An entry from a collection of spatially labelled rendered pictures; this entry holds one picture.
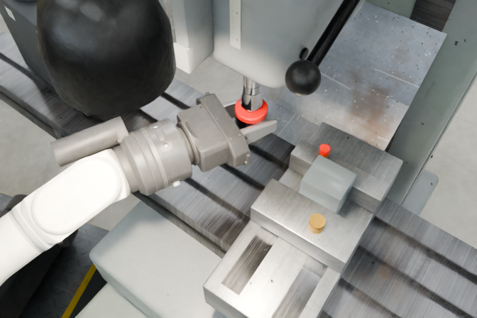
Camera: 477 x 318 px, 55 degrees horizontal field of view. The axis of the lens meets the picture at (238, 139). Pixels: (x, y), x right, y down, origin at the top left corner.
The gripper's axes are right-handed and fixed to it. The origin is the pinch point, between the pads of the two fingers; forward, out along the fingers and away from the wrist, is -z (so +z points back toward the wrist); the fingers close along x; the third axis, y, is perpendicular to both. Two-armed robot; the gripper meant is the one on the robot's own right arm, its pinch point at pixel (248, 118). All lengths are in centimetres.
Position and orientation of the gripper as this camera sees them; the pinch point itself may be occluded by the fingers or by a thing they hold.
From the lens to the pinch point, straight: 67.2
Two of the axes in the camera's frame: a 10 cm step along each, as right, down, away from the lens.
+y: -0.1, 6.1, 8.0
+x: -4.8, -7.0, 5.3
